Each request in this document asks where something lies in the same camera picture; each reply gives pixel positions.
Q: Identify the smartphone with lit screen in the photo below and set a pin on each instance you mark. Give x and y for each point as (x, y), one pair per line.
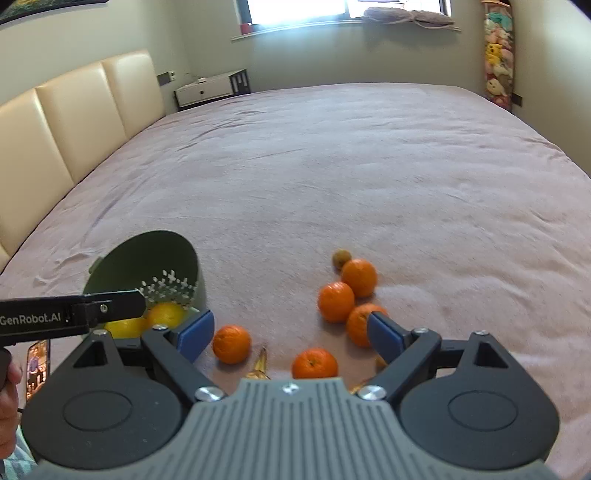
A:
(38, 369)

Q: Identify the white nightstand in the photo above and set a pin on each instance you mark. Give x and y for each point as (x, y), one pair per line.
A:
(203, 92)

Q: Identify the spotted yellow banana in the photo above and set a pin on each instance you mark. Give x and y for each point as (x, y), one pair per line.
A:
(259, 367)

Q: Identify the person's striped clothing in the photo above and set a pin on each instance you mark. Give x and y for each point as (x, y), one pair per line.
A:
(11, 466)

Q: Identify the green colander bowl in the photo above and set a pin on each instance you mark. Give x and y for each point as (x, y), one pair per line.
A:
(147, 258)

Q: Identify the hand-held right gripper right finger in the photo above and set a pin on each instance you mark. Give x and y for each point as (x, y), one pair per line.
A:
(383, 337)

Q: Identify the framed wall picture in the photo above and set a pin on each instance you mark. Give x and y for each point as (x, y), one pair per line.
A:
(46, 9)

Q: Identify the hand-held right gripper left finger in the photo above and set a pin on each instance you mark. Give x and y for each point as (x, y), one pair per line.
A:
(196, 334)

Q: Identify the wall thermostat panel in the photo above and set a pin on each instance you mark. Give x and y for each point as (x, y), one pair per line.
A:
(167, 77)

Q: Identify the hanging net of plush toys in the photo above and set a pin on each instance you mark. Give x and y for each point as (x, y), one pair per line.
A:
(498, 50)

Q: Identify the yellow lemon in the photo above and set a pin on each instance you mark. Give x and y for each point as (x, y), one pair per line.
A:
(167, 314)
(124, 328)

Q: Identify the person's left hand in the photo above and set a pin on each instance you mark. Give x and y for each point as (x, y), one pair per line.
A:
(9, 415)

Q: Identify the orange tangerine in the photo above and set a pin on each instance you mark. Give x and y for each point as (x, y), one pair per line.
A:
(336, 302)
(358, 325)
(359, 277)
(315, 364)
(232, 344)

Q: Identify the small red container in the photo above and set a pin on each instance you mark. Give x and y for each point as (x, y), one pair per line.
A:
(246, 28)

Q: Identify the cream padded headboard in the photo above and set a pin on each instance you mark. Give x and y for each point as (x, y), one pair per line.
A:
(69, 129)

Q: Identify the pink bed blanket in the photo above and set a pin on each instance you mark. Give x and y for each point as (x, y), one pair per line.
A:
(323, 184)

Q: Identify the black file holder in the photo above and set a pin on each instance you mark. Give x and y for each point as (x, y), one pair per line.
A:
(240, 82)

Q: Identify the grey cloth on windowsill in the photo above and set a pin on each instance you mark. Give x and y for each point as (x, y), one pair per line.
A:
(406, 17)

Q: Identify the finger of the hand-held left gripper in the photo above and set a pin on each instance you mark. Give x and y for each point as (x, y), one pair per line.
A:
(117, 305)

